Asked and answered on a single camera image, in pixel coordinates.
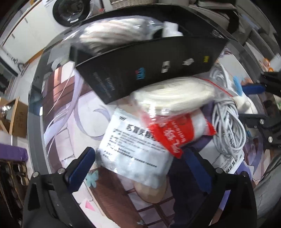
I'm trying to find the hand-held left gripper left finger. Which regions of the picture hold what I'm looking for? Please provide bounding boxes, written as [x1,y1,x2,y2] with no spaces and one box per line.
[22,146,96,228]

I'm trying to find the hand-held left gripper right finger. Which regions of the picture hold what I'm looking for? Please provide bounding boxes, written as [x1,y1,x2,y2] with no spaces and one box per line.
[183,146,258,228]

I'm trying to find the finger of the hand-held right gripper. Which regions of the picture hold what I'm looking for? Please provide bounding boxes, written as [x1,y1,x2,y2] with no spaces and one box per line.
[238,113,281,150]
[241,71,281,98]

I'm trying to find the white and blue plush toy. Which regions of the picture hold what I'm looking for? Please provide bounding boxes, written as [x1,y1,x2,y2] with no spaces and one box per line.
[233,76,257,114]

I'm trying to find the white cable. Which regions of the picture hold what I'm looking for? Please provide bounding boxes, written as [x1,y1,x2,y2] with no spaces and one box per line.
[208,62,247,173]

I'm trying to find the red and white packet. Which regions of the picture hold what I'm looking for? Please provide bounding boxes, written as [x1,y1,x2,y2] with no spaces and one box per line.
[140,110,217,159]

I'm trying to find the white printed plastic packet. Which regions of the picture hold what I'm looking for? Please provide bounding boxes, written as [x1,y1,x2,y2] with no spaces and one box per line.
[95,107,176,190]

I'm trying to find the clear bag of white cord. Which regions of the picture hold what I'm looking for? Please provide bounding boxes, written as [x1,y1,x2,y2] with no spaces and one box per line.
[79,18,167,51]
[129,77,234,119]

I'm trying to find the black cardboard box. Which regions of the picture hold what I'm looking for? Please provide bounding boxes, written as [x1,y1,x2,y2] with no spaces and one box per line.
[70,3,240,105]

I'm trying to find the purple bag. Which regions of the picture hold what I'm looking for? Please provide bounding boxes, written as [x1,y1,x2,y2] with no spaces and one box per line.
[0,142,29,163]

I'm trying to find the grey sofa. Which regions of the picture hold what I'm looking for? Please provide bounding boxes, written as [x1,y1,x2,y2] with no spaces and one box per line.
[193,0,281,73]

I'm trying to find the brown cardboard box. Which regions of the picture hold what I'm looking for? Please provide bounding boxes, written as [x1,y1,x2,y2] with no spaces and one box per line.
[0,96,29,138]

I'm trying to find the white lower kitchen cabinets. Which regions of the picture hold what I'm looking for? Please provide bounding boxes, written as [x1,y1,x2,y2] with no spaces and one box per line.
[0,0,57,64]

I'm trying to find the wicker laundry basket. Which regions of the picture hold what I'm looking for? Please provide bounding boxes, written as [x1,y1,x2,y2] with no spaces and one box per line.
[110,0,158,6]

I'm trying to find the white washing machine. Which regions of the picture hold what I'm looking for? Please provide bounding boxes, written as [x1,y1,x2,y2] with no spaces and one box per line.
[45,0,99,30]

